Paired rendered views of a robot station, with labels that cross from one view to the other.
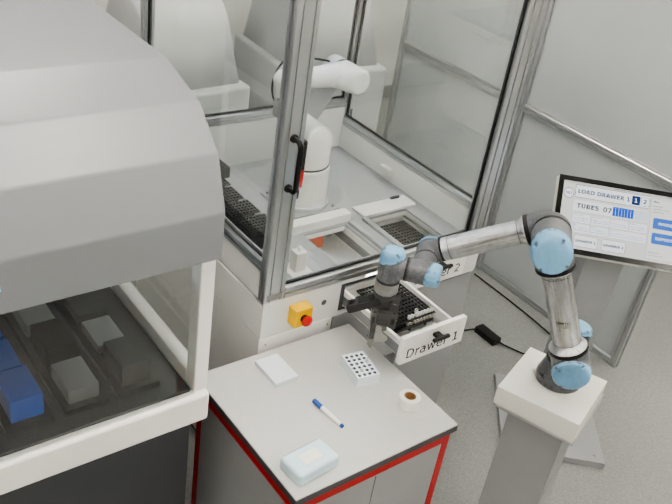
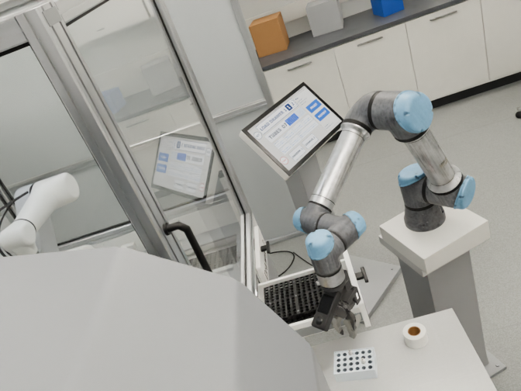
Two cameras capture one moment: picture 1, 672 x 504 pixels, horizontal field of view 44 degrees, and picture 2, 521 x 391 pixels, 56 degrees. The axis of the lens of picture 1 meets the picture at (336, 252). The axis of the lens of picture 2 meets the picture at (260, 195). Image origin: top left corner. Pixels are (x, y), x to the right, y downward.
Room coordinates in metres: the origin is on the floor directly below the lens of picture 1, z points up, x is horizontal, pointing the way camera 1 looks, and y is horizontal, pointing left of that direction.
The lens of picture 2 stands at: (1.40, 0.59, 2.00)
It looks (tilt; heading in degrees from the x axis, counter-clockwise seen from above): 28 degrees down; 320
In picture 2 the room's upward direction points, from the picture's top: 22 degrees counter-clockwise
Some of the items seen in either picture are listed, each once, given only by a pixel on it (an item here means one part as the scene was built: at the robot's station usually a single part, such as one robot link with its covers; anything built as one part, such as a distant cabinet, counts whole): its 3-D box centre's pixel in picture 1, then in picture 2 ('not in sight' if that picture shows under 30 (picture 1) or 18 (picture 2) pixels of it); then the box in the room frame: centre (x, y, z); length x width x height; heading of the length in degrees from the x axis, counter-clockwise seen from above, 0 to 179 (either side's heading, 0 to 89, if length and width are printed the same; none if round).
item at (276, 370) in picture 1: (276, 370); not in sight; (2.08, 0.13, 0.77); 0.13 x 0.09 x 0.02; 41
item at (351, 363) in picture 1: (359, 368); (355, 364); (2.14, -0.14, 0.78); 0.12 x 0.08 x 0.04; 31
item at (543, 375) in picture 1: (561, 367); (422, 209); (2.19, -0.80, 0.88); 0.15 x 0.15 x 0.10
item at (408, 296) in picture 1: (394, 308); (298, 302); (2.40, -0.23, 0.87); 0.22 x 0.18 x 0.06; 41
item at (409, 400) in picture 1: (409, 400); (415, 335); (2.02, -0.31, 0.78); 0.07 x 0.07 x 0.04
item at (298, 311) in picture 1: (300, 315); not in sight; (2.26, 0.08, 0.88); 0.07 x 0.05 x 0.07; 131
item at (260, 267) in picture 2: (436, 269); (261, 256); (2.69, -0.39, 0.87); 0.29 x 0.02 x 0.11; 131
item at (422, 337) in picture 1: (431, 338); (355, 285); (2.24, -0.37, 0.87); 0.29 x 0.02 x 0.11; 131
